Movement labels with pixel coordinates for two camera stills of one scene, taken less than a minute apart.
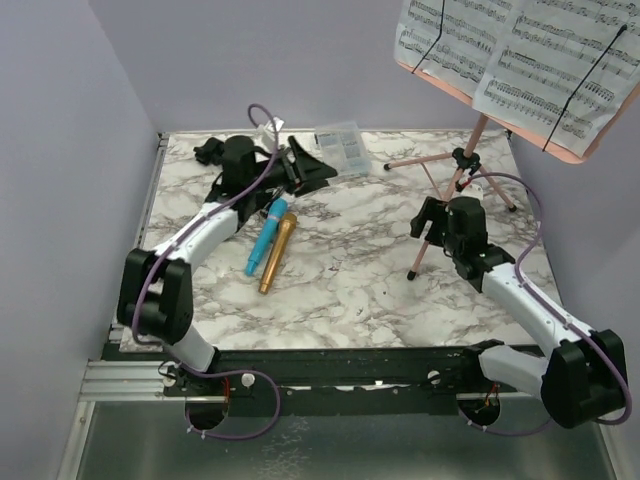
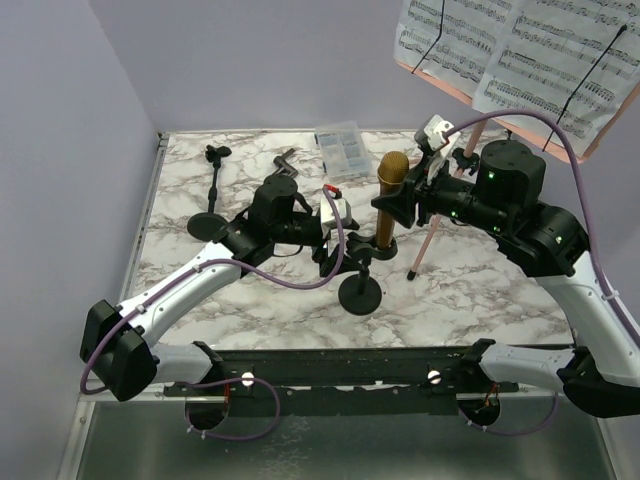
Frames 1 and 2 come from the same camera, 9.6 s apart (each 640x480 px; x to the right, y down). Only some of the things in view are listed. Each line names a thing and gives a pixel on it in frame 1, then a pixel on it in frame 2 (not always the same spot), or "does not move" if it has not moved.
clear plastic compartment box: x=342 y=148 does not move
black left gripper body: x=291 y=167 → x=329 y=257
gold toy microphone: x=286 y=229 → x=391 y=174
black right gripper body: x=431 y=228 → x=407 y=195
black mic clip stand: x=210 y=152 → x=361 y=294
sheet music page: x=458 y=40 does not move
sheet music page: x=565 y=68 does not move
